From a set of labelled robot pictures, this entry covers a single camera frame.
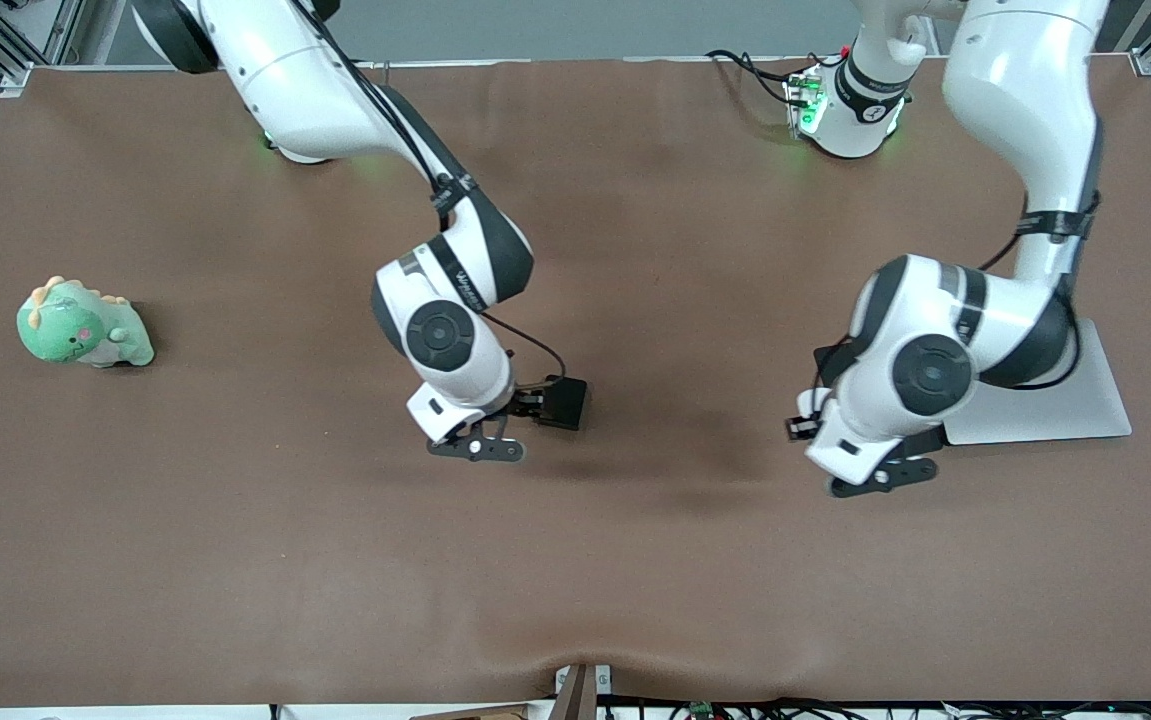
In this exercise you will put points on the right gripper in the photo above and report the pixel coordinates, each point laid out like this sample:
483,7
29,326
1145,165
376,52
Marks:
531,403

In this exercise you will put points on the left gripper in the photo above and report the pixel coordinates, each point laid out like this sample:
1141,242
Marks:
803,424

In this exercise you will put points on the black phone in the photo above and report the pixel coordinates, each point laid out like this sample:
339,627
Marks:
567,403

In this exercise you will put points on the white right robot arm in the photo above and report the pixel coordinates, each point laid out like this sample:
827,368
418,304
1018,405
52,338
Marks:
285,80

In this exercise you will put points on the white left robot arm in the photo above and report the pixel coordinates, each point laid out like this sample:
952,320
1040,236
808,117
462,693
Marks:
1025,90

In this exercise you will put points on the black mouse pad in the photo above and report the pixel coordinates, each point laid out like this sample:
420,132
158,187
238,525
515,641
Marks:
830,362

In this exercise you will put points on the brown table cover mat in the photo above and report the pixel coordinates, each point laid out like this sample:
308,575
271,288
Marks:
435,570

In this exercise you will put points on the silver laptop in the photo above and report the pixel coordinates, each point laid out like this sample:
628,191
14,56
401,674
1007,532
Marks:
1085,410

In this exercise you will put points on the green dinosaur plush toy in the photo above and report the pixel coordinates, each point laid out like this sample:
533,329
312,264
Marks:
75,325

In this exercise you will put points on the brown camera stand bracket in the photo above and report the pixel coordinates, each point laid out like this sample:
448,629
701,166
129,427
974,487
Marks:
575,695

